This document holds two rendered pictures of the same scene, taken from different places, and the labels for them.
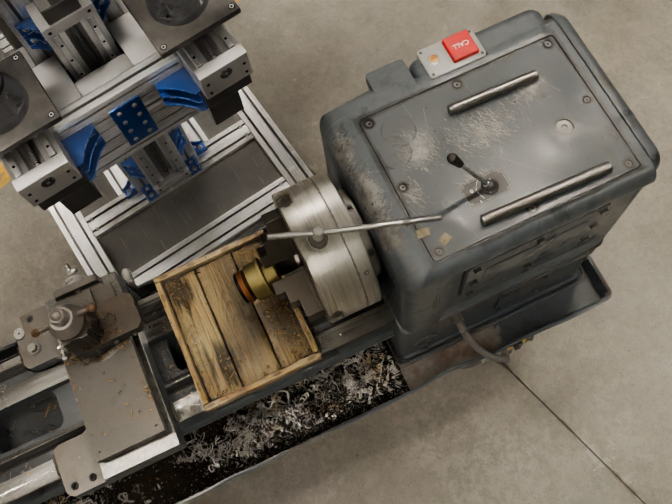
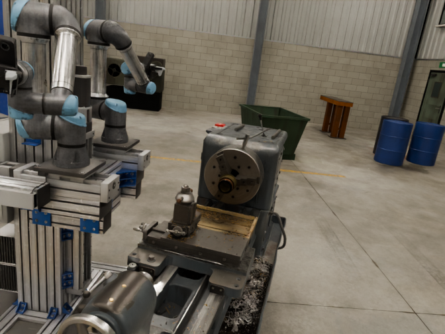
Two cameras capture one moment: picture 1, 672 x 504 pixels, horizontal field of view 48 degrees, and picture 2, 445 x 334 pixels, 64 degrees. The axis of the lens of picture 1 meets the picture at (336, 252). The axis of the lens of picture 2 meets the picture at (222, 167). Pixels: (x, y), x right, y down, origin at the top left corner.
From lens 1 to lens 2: 2.02 m
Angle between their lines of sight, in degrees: 66
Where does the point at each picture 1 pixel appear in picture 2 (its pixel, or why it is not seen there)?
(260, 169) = not seen: hidden behind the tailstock
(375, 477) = not seen: outside the picture
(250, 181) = not seen: hidden behind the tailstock
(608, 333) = (280, 276)
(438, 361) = (269, 254)
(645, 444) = (326, 294)
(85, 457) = (226, 276)
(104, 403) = (216, 243)
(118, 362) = (202, 232)
